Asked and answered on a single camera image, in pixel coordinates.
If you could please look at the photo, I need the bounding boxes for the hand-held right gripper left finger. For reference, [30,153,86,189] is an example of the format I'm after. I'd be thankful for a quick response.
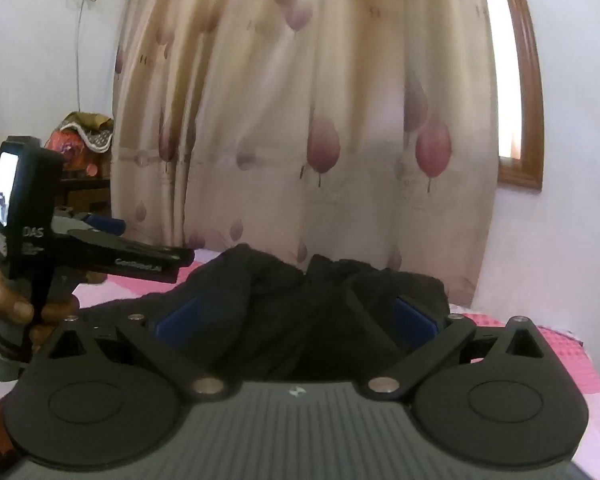
[47,294,227,402]

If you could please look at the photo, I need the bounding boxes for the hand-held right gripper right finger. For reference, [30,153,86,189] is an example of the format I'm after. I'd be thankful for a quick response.
[367,294,547,402]

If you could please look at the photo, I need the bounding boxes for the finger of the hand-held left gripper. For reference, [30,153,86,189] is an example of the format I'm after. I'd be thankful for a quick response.
[55,212,127,239]
[55,229,197,284]

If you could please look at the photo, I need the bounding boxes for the black jacket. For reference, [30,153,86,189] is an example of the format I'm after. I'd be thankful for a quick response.
[80,244,451,382]

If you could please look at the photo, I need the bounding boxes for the person's left hand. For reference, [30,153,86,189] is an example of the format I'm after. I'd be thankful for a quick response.
[0,265,82,347]

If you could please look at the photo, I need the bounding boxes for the dark wooden cabinet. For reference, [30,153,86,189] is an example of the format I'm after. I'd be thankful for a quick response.
[55,162,114,222]

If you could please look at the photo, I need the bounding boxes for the orange patterned bag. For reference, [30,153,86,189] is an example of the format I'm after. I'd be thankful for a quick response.
[44,111,115,179]

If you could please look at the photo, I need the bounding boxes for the pink checkered bedsheet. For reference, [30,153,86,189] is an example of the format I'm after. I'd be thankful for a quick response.
[0,247,600,411]

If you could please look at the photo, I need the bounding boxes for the cream leaf-print curtain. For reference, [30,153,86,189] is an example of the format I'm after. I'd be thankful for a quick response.
[111,0,501,311]

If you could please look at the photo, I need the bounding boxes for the hanging wall cable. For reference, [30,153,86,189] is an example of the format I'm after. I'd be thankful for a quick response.
[66,0,106,114]

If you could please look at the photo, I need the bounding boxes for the brown wooden window frame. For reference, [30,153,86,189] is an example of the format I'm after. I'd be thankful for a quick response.
[495,0,546,192]

